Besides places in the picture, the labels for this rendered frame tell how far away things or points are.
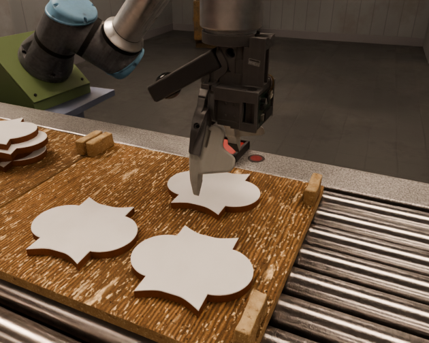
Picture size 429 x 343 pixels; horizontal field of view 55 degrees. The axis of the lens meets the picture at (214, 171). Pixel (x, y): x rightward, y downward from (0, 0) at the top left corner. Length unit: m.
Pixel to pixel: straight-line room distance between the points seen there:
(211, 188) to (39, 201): 0.25
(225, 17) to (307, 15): 6.71
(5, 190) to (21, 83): 0.58
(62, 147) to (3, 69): 0.49
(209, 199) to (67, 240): 0.20
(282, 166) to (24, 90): 0.76
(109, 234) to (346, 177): 0.41
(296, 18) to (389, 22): 1.42
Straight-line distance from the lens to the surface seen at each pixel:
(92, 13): 1.18
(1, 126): 0.84
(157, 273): 0.47
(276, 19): 7.29
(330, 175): 0.74
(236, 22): 0.49
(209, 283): 0.45
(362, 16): 7.10
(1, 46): 1.31
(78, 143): 0.77
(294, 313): 0.47
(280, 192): 0.63
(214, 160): 0.52
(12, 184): 0.72
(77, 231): 0.55
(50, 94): 1.26
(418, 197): 0.73
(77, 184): 0.68
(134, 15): 1.09
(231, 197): 0.59
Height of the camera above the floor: 1.26
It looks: 28 degrees down
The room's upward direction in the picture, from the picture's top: straight up
